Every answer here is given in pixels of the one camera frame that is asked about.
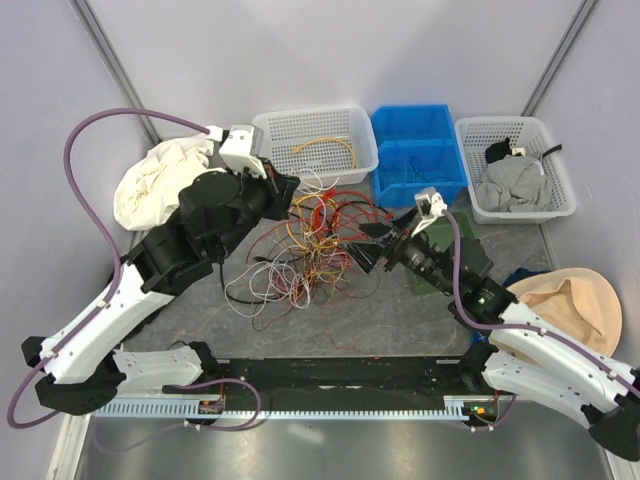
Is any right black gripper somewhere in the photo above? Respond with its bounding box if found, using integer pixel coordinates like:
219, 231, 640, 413
338, 205, 457, 296

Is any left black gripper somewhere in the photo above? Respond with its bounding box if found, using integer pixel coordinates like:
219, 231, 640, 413
216, 157, 302, 260

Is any orange yellow cable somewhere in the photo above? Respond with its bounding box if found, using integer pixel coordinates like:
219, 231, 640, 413
287, 191, 331, 261

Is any red ethernet cable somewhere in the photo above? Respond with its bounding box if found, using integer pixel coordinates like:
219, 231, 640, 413
309, 187, 396, 251

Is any yellow ethernet cable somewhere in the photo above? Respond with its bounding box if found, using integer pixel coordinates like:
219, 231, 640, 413
292, 137, 357, 171

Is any blue thin wire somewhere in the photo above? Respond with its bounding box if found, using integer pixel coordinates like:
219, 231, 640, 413
394, 155, 436, 186

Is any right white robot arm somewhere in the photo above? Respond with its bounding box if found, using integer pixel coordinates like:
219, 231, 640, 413
344, 210, 639, 462

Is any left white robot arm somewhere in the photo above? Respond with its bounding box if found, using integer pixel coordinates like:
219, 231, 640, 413
21, 124, 300, 416

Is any green plastic tray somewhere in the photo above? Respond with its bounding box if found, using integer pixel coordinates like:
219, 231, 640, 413
407, 212, 476, 297

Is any white perforated basket left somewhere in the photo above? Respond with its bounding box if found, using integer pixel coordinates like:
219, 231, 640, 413
252, 105, 379, 187

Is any white perforated basket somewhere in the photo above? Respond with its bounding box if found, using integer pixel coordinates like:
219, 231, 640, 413
455, 116, 576, 224
252, 105, 379, 187

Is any blue plastic bin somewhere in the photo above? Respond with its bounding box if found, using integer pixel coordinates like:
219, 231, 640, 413
371, 104, 468, 209

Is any cream white cloth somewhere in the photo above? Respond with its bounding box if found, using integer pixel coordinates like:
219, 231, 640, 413
113, 134, 216, 231

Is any blue cloth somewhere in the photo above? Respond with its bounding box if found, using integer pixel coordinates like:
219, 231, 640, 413
471, 267, 549, 345

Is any grey garment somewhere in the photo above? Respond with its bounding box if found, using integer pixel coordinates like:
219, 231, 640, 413
475, 156, 553, 213

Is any black sock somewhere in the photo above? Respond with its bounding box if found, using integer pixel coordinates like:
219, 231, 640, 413
485, 138, 512, 164

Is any white perforated basket right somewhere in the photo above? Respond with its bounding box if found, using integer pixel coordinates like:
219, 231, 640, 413
455, 116, 576, 224

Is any beige bucket hat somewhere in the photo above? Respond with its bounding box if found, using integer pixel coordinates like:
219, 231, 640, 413
505, 267, 623, 356

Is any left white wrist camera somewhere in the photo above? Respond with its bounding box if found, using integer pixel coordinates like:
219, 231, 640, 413
206, 124, 267, 179

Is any tangled thin wire pile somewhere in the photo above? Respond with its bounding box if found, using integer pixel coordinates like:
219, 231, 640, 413
223, 169, 381, 351

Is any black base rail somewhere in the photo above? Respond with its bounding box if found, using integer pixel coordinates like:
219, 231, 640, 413
164, 355, 501, 409

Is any slotted cable duct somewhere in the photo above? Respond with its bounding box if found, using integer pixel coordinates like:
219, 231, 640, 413
93, 397, 469, 421

